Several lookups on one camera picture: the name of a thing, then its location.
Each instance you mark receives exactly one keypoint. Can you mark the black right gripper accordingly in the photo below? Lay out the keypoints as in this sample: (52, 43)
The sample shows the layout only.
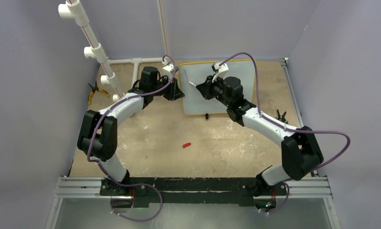
(205, 88)

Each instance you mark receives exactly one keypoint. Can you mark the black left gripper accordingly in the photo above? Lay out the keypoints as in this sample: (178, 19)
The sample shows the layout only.
(174, 92)

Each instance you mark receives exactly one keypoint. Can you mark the yellow-framed whiteboard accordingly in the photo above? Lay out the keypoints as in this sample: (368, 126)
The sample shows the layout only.
(240, 78)

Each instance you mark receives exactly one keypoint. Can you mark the red marker cap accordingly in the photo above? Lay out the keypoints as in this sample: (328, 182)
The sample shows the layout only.
(186, 145)

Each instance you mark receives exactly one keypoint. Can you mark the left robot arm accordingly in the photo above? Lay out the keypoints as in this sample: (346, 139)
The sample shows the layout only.
(98, 135)

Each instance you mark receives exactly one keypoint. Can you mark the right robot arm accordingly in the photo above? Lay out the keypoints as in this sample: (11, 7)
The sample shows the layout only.
(300, 152)

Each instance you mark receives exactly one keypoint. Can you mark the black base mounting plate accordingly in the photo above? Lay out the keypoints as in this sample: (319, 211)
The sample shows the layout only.
(243, 191)

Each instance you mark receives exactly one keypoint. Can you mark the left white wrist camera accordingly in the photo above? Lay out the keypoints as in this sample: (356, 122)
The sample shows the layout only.
(169, 70)

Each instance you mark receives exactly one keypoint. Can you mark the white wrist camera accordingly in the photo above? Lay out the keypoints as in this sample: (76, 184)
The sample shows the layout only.
(219, 70)
(169, 70)

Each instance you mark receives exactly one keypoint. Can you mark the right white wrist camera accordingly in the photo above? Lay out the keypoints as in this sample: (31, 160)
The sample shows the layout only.
(219, 70)

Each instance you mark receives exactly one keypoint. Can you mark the yellow-handled pliers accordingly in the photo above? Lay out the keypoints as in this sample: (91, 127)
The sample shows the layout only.
(94, 88)

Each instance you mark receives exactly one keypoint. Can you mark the green-handled pliers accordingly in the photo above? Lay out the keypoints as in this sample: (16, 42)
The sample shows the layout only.
(281, 116)

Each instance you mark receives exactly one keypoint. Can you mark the white PVC pipe frame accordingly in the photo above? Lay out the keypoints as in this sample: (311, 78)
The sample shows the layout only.
(121, 35)

